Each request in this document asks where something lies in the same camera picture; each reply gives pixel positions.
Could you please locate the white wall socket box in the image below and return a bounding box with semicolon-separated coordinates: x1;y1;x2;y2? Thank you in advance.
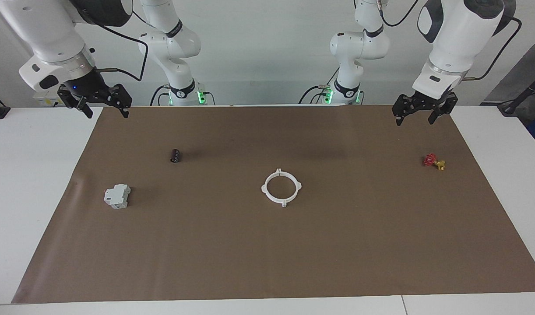
33;90;64;108

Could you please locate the black arm base cable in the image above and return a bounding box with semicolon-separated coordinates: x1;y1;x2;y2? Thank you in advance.
299;84;327;105
150;84;169;106

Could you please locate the red-handled yellow valve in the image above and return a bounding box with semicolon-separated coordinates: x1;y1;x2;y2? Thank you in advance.
423;153;446;171

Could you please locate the white circuit breaker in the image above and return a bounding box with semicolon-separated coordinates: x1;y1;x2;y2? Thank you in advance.
103;184;131;209

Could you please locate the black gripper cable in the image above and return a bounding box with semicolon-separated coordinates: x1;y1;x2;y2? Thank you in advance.
86;11;150;83
378;0;523;82

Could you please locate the brown table mat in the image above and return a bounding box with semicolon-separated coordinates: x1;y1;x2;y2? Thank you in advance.
11;104;535;305

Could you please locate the white half-ring pipe clamp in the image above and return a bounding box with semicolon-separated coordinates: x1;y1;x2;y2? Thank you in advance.
261;168;287;208
276;168;303;206

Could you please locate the black stand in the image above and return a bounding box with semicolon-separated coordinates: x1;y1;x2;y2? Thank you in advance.
497;72;535;116

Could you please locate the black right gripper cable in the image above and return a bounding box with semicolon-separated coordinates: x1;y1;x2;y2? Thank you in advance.
86;11;150;83

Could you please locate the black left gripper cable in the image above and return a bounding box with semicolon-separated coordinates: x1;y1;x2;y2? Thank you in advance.
378;0;523;82

